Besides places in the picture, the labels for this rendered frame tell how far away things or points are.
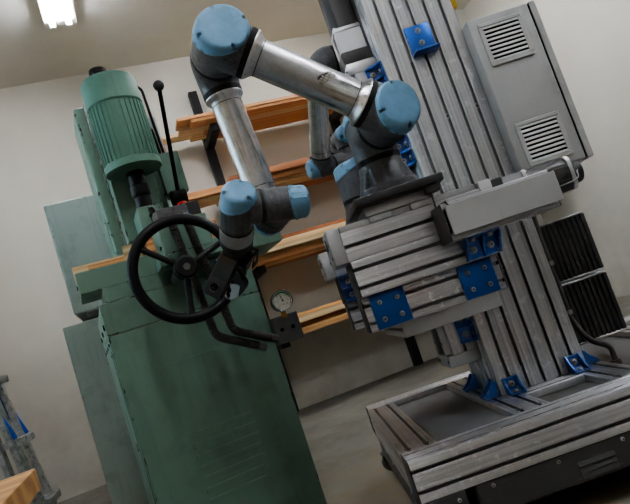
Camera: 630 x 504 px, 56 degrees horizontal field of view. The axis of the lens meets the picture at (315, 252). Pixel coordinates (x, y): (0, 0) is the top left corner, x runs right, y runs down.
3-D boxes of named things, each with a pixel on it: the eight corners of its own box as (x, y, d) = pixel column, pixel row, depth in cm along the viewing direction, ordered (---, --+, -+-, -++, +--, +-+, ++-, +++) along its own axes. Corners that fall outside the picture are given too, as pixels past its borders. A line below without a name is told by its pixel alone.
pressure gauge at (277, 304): (278, 320, 171) (269, 293, 172) (274, 321, 175) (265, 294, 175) (297, 313, 173) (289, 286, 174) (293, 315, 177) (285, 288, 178)
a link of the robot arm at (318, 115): (306, 55, 198) (314, 186, 226) (336, 50, 201) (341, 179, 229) (293, 47, 207) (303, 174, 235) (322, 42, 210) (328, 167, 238)
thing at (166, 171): (167, 194, 209) (154, 154, 210) (164, 201, 217) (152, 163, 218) (190, 189, 212) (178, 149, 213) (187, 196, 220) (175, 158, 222)
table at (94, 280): (78, 289, 152) (71, 267, 152) (80, 305, 180) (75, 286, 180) (293, 231, 175) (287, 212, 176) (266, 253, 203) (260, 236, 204)
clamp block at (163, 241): (163, 255, 161) (154, 224, 162) (158, 264, 173) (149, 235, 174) (216, 241, 167) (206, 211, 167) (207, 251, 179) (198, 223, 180)
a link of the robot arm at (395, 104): (406, 115, 151) (199, 26, 141) (432, 89, 137) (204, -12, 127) (394, 157, 148) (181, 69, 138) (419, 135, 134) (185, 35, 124)
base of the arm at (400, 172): (413, 192, 160) (400, 157, 161) (424, 179, 145) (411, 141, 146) (359, 209, 159) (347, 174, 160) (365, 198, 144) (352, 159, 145)
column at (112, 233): (130, 309, 197) (70, 108, 205) (127, 316, 218) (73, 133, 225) (196, 290, 206) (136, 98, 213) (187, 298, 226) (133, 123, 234)
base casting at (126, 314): (106, 337, 161) (96, 305, 162) (103, 350, 213) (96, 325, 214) (260, 290, 178) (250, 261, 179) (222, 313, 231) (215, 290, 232)
